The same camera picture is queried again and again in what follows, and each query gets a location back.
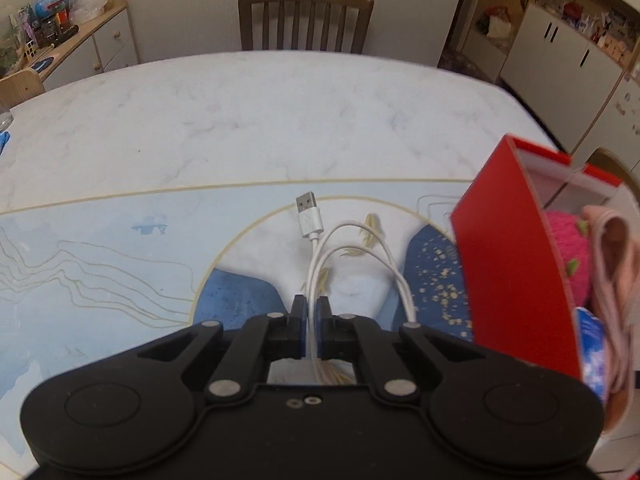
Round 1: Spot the pink towel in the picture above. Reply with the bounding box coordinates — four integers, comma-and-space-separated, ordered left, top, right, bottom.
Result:
582, 204, 640, 434

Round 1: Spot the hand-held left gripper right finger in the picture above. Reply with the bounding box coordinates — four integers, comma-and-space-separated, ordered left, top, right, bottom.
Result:
318, 296, 486, 403

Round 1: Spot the patterned rug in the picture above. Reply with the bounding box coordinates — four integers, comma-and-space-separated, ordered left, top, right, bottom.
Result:
437, 45, 501, 86

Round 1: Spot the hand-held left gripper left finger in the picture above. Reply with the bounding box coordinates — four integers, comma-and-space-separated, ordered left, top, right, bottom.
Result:
137, 294, 307, 403

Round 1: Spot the red and white cardboard box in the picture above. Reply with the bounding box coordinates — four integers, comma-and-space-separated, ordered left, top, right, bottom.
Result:
450, 132, 640, 436

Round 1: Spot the pink strawberry plush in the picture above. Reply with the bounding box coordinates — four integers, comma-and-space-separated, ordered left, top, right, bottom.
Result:
544, 210, 596, 309

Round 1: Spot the white cabinet with black handles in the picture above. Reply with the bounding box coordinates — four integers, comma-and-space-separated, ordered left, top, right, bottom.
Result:
500, 4, 627, 112

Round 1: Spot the small light wooden chair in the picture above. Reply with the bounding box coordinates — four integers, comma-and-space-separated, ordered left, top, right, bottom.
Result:
0, 70, 47, 110

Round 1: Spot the blue printed table mat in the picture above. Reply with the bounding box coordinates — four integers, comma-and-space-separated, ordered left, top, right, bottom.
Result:
0, 177, 476, 476

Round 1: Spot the curved back wooden chair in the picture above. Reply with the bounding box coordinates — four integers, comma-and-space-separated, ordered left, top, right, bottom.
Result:
585, 147, 640, 192

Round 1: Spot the white bag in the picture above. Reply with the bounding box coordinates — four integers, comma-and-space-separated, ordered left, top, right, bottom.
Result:
487, 15, 514, 39

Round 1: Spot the white usb cable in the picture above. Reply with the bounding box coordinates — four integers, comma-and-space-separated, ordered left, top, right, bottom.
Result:
295, 191, 419, 387

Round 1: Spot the blue and white packet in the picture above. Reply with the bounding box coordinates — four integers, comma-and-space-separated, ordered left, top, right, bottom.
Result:
574, 307, 609, 404

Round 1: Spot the white and wood sideboard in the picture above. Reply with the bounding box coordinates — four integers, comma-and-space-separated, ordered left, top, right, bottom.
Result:
0, 0, 141, 94

